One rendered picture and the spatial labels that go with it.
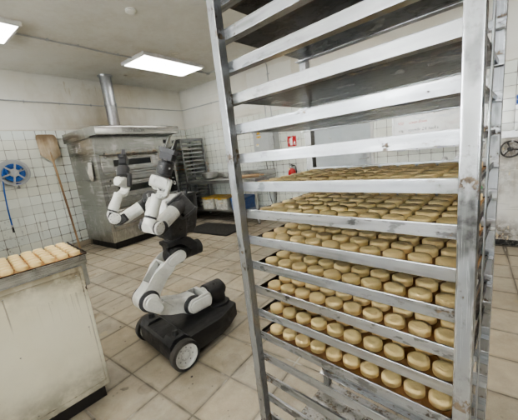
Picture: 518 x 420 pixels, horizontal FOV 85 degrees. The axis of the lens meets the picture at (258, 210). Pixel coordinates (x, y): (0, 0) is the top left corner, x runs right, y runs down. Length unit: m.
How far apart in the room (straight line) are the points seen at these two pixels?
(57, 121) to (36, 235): 1.98
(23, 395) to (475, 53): 2.13
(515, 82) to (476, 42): 4.37
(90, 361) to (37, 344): 0.30
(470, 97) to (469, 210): 0.19
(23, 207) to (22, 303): 4.16
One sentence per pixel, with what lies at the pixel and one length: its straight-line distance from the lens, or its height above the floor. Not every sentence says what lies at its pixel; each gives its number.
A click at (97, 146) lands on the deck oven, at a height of 1.72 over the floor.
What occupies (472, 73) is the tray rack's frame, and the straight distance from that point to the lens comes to 0.61.
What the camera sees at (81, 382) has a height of 0.19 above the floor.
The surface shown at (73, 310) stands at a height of 0.61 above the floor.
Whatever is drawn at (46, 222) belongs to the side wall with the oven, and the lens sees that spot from 6.03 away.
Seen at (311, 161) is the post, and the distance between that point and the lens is 1.25.
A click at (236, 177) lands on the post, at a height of 1.27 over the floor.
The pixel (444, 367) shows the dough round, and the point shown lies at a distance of 0.88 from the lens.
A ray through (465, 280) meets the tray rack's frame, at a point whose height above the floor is 1.06.
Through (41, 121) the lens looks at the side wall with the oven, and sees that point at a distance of 6.14.
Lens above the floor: 1.33
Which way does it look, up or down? 11 degrees down
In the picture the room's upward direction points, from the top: 6 degrees counter-clockwise
